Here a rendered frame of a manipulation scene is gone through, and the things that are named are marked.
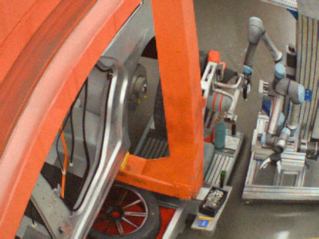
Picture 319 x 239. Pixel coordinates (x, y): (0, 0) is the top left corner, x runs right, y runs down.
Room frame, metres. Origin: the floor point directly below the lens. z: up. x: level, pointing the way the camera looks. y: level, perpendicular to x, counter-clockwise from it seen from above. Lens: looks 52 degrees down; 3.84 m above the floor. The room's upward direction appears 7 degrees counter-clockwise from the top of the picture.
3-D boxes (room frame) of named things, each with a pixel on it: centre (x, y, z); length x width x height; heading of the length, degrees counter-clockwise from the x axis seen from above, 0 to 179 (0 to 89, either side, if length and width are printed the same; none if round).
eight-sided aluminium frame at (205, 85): (2.45, -0.36, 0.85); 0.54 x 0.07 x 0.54; 153
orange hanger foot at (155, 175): (2.09, 0.16, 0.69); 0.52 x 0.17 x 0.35; 63
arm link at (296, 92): (1.99, -0.94, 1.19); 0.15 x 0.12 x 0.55; 56
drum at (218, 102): (2.42, -0.42, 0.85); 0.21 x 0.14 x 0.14; 63
